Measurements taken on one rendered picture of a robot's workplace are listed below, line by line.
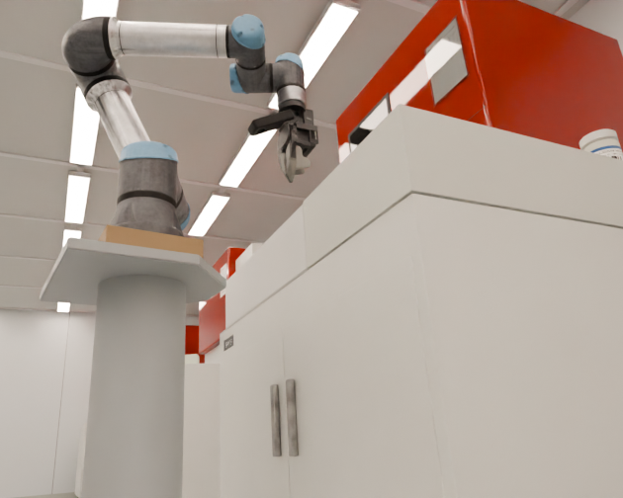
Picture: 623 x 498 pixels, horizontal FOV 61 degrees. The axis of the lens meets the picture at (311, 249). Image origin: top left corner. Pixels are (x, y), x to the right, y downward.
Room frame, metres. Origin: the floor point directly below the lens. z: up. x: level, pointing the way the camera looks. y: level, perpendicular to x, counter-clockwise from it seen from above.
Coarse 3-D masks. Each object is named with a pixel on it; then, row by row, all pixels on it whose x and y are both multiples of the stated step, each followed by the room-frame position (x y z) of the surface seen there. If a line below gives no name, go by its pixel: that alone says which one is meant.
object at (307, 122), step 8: (288, 104) 1.10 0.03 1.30; (296, 104) 1.10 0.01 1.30; (296, 112) 1.13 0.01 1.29; (304, 112) 1.13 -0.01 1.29; (312, 112) 1.14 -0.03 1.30; (296, 120) 1.12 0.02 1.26; (304, 120) 1.13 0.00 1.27; (312, 120) 1.14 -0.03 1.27; (280, 128) 1.13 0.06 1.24; (288, 128) 1.09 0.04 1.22; (296, 128) 1.10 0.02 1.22; (304, 128) 1.11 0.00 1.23; (312, 128) 1.12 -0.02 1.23; (280, 136) 1.14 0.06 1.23; (288, 136) 1.10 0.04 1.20; (304, 136) 1.12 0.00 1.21; (312, 136) 1.13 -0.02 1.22; (280, 144) 1.14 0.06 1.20; (304, 144) 1.12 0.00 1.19; (312, 144) 1.13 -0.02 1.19; (304, 152) 1.16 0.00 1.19
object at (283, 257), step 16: (288, 224) 1.04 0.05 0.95; (304, 224) 0.98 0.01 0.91; (272, 240) 1.13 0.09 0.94; (288, 240) 1.05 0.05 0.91; (304, 240) 0.98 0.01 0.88; (256, 256) 1.23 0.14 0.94; (272, 256) 1.13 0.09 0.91; (288, 256) 1.05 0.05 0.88; (304, 256) 0.98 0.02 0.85; (240, 272) 1.34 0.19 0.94; (256, 272) 1.23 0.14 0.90; (272, 272) 1.14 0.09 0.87; (288, 272) 1.06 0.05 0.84; (240, 288) 1.34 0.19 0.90; (256, 288) 1.23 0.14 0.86; (272, 288) 1.14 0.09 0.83; (240, 304) 1.34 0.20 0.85; (256, 304) 1.23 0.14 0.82
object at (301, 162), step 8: (288, 144) 1.11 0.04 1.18; (288, 152) 1.11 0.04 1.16; (296, 152) 1.11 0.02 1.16; (288, 160) 1.11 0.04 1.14; (296, 160) 1.11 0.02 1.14; (304, 160) 1.12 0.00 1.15; (288, 168) 1.11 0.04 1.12; (296, 168) 1.12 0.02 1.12; (304, 168) 1.13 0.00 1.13; (288, 176) 1.12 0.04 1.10
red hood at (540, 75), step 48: (480, 0) 1.26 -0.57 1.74; (432, 48) 1.37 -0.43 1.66; (480, 48) 1.24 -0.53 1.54; (528, 48) 1.33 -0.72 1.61; (576, 48) 1.44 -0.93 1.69; (384, 96) 1.62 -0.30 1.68; (432, 96) 1.40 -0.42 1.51; (480, 96) 1.24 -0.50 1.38; (528, 96) 1.31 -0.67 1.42; (576, 96) 1.41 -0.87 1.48; (576, 144) 1.38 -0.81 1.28
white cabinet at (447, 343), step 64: (384, 256) 0.74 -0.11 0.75; (448, 256) 0.68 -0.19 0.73; (512, 256) 0.74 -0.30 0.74; (576, 256) 0.80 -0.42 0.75; (256, 320) 1.24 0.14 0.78; (320, 320) 0.93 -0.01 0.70; (384, 320) 0.75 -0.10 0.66; (448, 320) 0.68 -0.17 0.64; (512, 320) 0.73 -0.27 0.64; (576, 320) 0.78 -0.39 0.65; (256, 384) 1.24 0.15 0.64; (320, 384) 0.94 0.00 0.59; (384, 384) 0.77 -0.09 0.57; (448, 384) 0.67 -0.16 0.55; (512, 384) 0.72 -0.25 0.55; (576, 384) 0.77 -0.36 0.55; (256, 448) 1.25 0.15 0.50; (320, 448) 0.96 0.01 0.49; (384, 448) 0.78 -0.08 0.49; (448, 448) 0.66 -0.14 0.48; (512, 448) 0.71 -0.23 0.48; (576, 448) 0.76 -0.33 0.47
